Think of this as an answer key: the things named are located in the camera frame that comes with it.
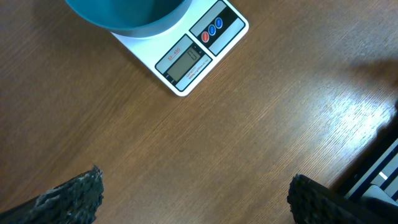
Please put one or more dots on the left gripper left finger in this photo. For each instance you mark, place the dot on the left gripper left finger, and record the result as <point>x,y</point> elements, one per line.
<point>75,201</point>

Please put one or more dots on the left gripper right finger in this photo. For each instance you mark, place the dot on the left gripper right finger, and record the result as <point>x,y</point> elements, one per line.
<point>311,202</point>

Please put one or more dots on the white digital kitchen scale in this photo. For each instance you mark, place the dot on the white digital kitchen scale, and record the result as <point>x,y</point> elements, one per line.
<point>184,55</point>

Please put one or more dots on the teal blue bowl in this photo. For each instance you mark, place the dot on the teal blue bowl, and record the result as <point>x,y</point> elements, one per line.
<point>132,18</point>

